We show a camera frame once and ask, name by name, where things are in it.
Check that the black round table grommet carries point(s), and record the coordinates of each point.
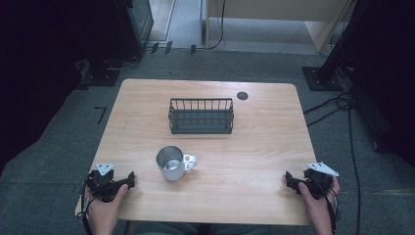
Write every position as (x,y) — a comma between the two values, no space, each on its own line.
(242,95)

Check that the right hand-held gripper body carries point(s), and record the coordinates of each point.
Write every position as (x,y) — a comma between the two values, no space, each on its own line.
(318,182)

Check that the black slanted stand post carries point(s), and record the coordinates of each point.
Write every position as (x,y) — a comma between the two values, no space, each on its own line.
(339,42)

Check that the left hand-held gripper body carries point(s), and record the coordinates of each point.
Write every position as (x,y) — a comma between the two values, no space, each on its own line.
(104,184)

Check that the silver metal cup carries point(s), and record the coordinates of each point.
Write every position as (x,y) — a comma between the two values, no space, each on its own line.
(173,163)

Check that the black angled floor tape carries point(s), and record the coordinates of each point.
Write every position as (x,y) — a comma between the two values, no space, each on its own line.
(101,112)

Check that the person's right hand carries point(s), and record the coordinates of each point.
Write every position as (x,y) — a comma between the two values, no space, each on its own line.
(318,205)

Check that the person's left hand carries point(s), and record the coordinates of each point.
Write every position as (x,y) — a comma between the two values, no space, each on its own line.
(104,209)

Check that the black metal stand base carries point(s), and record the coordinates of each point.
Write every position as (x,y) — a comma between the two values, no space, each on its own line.
(101,76)
(321,80)

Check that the light wooden desk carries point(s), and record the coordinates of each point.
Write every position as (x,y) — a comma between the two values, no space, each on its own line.
(277,13)

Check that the dark cabinet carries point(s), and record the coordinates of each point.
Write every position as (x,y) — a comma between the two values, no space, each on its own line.
(135,26)

